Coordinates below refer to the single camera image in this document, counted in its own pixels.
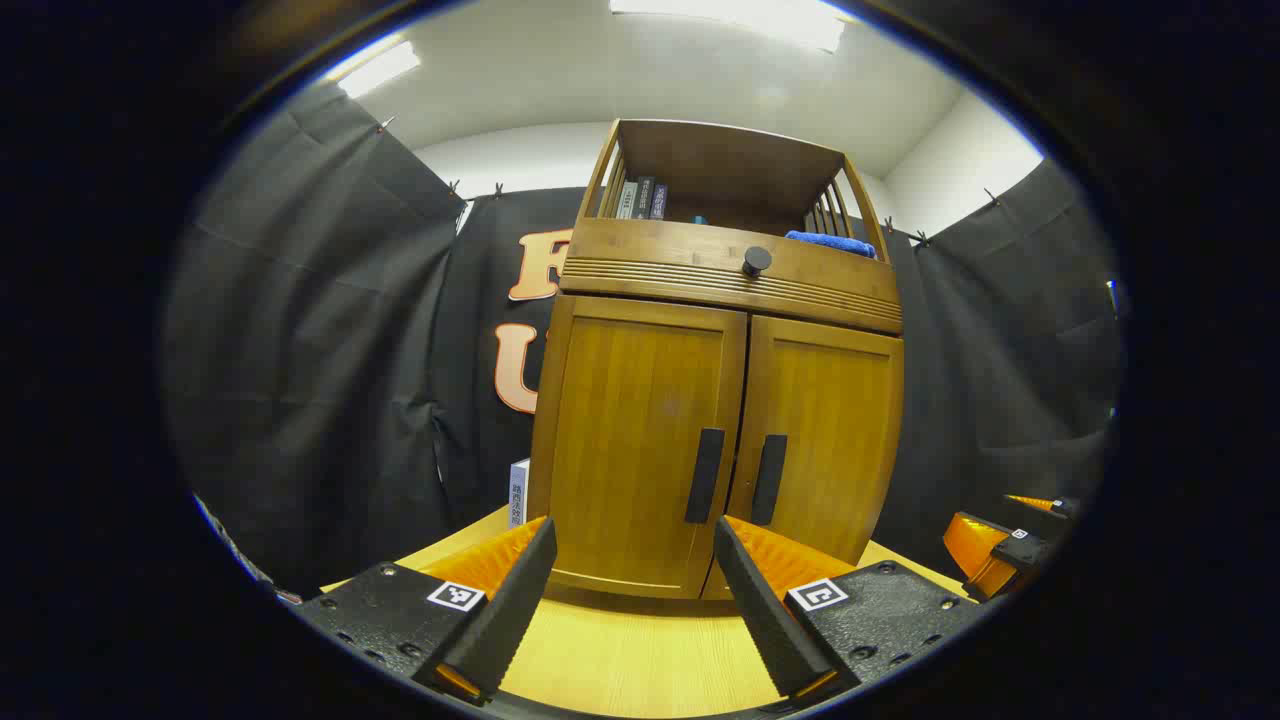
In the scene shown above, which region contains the wooden double-door shoe cabinet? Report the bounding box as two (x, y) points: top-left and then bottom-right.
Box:
(527, 118), (906, 601)

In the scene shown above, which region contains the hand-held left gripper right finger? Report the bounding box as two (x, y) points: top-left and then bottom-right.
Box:
(713, 516), (991, 705)

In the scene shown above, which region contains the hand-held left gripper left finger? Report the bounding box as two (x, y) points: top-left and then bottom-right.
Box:
(296, 516), (559, 705)

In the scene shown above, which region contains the blue folded towel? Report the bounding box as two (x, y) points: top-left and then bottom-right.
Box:
(785, 231), (878, 260)

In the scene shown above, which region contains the wooden shoe cabinet door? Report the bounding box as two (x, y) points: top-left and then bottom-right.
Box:
(703, 315), (905, 601)
(530, 295), (748, 599)

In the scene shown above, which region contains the ceiling light panel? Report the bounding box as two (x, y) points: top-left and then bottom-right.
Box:
(335, 40), (421, 99)

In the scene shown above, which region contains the wooden drawer with black knob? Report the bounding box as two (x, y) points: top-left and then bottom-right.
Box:
(558, 218), (904, 336)

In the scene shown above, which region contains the black backdrop cloth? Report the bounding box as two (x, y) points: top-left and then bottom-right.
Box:
(163, 85), (1126, 601)

